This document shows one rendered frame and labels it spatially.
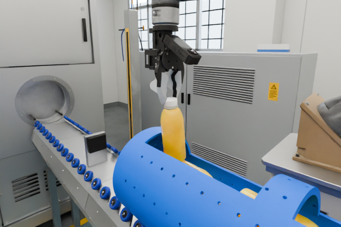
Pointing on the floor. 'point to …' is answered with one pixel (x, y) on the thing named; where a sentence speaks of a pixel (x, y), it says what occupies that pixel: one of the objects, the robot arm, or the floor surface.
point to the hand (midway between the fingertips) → (170, 99)
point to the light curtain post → (133, 71)
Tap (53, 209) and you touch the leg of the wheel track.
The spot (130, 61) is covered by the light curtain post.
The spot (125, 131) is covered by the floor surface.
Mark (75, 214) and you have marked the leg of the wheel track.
